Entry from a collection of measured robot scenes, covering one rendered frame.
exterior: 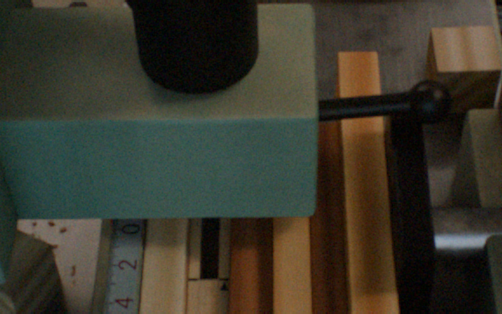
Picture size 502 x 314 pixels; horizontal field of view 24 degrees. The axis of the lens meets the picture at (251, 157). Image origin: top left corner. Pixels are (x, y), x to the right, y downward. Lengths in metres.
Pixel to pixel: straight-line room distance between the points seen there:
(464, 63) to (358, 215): 0.15
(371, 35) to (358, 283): 0.23
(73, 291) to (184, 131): 0.25
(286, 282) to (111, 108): 0.11
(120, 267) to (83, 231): 0.21
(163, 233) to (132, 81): 0.09
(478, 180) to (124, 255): 0.17
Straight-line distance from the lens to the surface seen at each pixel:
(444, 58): 0.64
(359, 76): 0.58
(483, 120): 0.58
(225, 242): 0.55
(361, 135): 0.55
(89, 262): 0.72
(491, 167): 0.56
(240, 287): 0.53
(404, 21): 0.71
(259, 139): 0.48
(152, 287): 0.53
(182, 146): 0.49
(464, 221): 0.54
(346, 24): 0.70
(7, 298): 0.67
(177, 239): 0.54
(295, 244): 0.53
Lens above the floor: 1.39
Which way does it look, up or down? 51 degrees down
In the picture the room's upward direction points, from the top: 3 degrees counter-clockwise
